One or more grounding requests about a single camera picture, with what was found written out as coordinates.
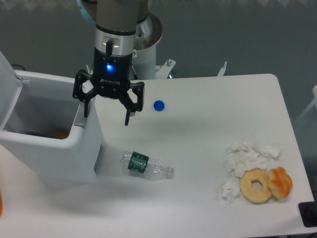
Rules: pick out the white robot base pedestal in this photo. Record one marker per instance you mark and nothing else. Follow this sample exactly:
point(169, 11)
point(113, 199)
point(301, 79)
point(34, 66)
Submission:
point(144, 61)

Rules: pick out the white push-button trash can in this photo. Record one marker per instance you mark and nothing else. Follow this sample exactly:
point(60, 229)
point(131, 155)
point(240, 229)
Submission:
point(44, 126)

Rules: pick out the crumpled white tissue small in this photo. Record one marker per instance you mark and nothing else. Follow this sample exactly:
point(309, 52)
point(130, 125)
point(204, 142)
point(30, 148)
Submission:
point(230, 190)

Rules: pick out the plain ring donut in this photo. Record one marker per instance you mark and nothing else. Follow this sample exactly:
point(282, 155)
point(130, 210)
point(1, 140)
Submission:
point(254, 186)

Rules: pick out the black device at edge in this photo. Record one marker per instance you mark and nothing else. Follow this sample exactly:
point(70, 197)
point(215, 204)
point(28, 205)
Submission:
point(308, 212)

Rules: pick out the crumpled white tissue right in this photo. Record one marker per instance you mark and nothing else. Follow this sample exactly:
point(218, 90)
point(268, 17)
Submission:
point(270, 151)

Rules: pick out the white bracket behind table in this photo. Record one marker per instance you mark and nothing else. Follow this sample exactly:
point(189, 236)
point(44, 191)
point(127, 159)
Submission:
point(222, 70)

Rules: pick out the blue bottle cap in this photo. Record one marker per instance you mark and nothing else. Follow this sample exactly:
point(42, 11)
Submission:
point(159, 105)

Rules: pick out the white frame at right edge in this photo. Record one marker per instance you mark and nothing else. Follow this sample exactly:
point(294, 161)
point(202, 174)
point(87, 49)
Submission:
point(307, 113)

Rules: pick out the crumpled white tissue large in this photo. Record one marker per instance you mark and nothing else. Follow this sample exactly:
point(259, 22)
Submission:
point(244, 156)

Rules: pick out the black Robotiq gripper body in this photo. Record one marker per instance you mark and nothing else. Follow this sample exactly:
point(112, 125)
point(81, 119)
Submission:
point(111, 75)

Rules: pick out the orange object at left edge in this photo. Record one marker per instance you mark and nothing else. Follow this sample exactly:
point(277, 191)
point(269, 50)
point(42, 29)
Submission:
point(1, 204)

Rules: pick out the orange twisted bread roll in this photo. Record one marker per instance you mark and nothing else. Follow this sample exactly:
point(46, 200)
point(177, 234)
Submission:
point(279, 182)

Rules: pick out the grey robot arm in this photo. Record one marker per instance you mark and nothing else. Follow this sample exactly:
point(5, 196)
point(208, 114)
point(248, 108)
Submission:
point(116, 24)

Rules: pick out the clear bottle with green label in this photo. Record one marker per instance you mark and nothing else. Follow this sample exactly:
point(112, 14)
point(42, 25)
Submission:
point(138, 165)

